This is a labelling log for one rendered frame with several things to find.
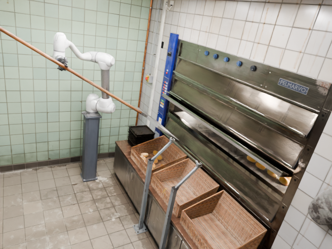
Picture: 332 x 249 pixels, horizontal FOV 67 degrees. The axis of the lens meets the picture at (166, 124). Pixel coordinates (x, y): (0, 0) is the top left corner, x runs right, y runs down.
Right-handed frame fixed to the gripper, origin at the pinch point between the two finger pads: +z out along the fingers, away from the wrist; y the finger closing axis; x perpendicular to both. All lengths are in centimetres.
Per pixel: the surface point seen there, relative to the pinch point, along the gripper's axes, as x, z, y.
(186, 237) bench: -132, 112, 61
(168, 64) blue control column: -115, -46, -66
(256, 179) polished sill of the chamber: -148, 122, -16
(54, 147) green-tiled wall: -80, -121, 126
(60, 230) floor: -85, 12, 157
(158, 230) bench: -147, 71, 90
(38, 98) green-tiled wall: -26, -121, 68
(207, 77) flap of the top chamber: -117, 28, -71
